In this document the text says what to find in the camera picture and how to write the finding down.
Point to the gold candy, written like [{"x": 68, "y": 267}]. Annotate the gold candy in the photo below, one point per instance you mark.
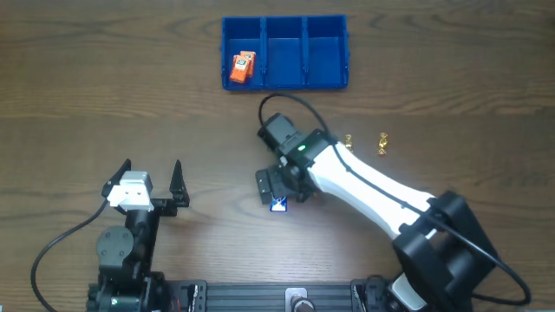
[
  {"x": 348, "y": 139},
  {"x": 382, "y": 143}
]

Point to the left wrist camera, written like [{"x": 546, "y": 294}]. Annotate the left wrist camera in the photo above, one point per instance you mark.
[{"x": 130, "y": 190}]

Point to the orange candy box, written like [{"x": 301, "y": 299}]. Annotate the orange candy box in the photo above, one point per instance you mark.
[
  {"x": 250, "y": 56},
  {"x": 239, "y": 69}
]

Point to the blue tray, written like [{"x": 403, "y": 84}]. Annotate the blue tray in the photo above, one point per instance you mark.
[{"x": 284, "y": 60}]

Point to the mounting rail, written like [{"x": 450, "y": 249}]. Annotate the mounting rail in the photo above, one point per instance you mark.
[{"x": 251, "y": 297}]

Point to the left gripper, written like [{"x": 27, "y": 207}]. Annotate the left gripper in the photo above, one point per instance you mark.
[{"x": 164, "y": 207}]

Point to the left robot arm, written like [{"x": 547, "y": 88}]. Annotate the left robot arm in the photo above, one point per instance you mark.
[{"x": 143, "y": 242}]

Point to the blue candy pack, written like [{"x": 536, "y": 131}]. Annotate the blue candy pack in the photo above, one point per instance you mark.
[{"x": 278, "y": 205}]

